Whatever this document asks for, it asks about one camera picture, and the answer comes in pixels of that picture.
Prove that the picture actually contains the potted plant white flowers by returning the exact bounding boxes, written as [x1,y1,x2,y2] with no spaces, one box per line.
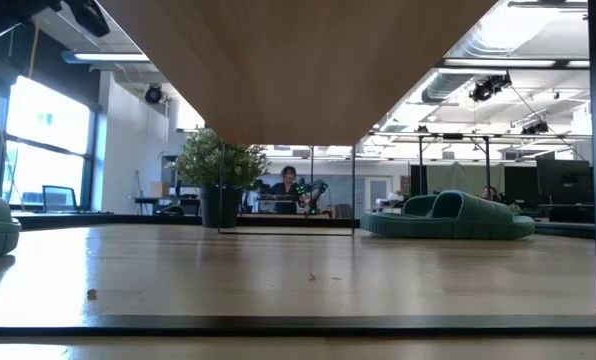
[167,127,270,229]

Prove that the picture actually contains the laptop computer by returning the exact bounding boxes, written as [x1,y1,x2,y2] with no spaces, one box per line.
[41,184,78,213]

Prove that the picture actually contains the black computer monitor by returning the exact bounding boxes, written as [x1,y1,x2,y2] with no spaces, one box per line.
[535,158,595,206]

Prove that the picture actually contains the wooden shelf black wire legs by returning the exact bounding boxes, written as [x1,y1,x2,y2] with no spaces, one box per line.
[97,0,499,237]

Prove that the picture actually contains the black ceiling camera rig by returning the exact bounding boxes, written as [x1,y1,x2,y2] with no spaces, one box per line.
[469,72,513,104]

